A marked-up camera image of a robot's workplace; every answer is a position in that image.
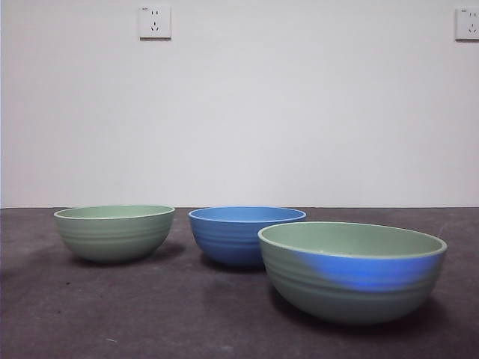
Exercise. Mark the white wall socket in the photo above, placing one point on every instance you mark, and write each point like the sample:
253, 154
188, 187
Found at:
155, 22
467, 24

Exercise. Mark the blue ribbed bowl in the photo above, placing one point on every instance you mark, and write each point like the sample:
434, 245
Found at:
221, 239

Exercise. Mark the green ribbed bowl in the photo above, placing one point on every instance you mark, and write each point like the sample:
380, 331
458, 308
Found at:
337, 295
112, 239

